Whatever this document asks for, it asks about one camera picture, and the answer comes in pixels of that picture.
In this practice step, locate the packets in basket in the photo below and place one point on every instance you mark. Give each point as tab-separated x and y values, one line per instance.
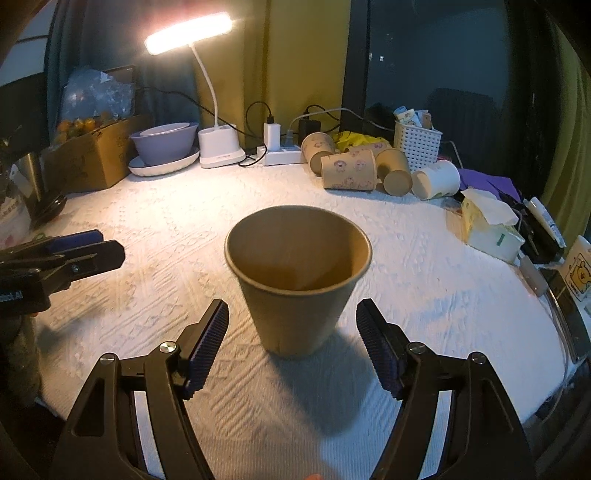
411	115

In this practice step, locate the white textured tablecloth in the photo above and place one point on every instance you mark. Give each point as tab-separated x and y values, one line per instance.
175	230

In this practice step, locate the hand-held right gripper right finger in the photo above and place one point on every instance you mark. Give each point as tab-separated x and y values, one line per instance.
376	346

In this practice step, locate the tissue pack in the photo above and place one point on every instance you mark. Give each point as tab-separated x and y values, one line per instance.
487	226

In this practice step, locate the white power strip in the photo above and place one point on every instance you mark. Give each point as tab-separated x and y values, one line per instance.
281	158

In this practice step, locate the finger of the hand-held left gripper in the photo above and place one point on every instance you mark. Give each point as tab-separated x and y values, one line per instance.
99	258
76	241

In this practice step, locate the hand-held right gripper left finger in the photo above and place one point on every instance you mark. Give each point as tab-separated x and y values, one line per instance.
210	350

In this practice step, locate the bear print card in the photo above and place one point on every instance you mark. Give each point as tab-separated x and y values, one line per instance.
581	272

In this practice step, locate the plain brown paper cup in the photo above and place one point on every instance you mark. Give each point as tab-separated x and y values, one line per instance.
295	314
395	173

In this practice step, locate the printed brown paper cup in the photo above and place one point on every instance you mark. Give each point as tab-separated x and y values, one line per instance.
317	147
348	170

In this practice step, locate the cardboard box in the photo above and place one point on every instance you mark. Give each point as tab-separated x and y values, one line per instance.
92	159

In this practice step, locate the white tube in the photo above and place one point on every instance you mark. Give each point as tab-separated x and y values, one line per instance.
547	221

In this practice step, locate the yellow cloth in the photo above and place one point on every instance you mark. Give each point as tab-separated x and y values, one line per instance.
355	138

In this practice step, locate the black charger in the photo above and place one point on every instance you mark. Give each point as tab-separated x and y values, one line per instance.
310	129

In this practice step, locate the purple cloth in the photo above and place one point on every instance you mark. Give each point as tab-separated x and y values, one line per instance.
485	182

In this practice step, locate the white paper cup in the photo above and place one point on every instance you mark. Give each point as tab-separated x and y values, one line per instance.
436	180

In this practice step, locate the black clip device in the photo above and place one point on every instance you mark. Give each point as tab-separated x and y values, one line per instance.
538	235

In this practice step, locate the white desk lamp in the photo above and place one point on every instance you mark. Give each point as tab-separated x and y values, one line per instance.
221	147

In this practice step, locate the pile of small orange fruits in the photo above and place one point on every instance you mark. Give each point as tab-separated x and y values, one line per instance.
81	125

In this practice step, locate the steel thermos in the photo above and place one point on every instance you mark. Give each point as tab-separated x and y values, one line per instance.
34	180

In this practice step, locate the white charger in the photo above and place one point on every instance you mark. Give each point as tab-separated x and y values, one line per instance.
271	136

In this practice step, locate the white plate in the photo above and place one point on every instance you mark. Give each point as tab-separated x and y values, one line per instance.
157	169

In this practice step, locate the white plastic basket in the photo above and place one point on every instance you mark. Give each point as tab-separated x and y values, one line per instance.
418	145

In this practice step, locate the purple bowl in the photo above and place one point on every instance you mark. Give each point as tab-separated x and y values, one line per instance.
161	145

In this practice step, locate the clear plastic bag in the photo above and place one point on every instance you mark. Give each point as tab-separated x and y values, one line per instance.
97	97

